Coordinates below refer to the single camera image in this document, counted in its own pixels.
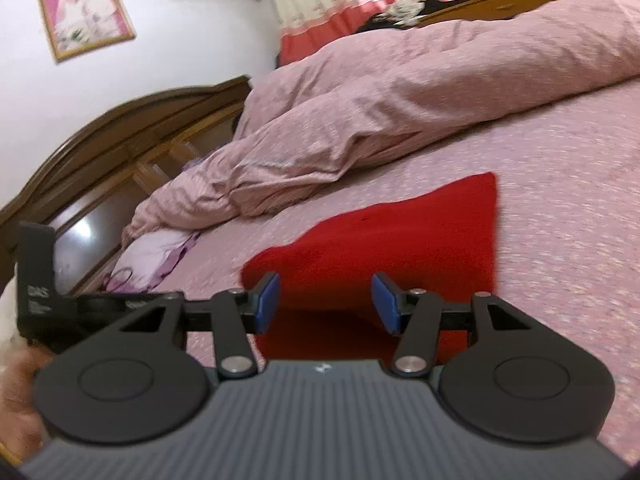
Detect pink duvet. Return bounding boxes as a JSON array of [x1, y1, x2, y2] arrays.
[[122, 0, 640, 241]]

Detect pile of dark clothes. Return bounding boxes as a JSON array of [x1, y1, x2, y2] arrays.
[[357, 0, 473, 35]]

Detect black cord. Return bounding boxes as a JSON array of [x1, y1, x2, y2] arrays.
[[106, 266, 135, 292]]

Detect light grey garment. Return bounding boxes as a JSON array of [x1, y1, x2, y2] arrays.
[[384, 0, 427, 27]]

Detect framed wall picture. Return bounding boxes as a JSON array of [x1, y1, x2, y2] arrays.
[[36, 0, 137, 63]]

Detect white and pink curtain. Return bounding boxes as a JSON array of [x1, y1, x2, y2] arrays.
[[260, 0, 523, 68]]

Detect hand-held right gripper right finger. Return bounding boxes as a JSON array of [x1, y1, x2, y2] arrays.
[[371, 272, 526, 378]]

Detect red knit cardigan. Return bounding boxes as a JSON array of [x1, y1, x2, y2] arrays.
[[240, 172, 501, 366]]

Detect pink floral bed sheet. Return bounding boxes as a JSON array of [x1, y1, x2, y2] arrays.
[[105, 75, 640, 461]]

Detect wooden headboard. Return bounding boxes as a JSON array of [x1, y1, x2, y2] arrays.
[[0, 75, 253, 296]]

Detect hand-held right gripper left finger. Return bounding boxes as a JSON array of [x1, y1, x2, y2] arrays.
[[115, 271, 282, 380]]

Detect person's left hand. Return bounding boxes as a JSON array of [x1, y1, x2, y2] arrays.
[[0, 345, 57, 478]]

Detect purple ruffled pillow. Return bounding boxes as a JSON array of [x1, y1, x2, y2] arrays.
[[105, 230, 203, 293]]

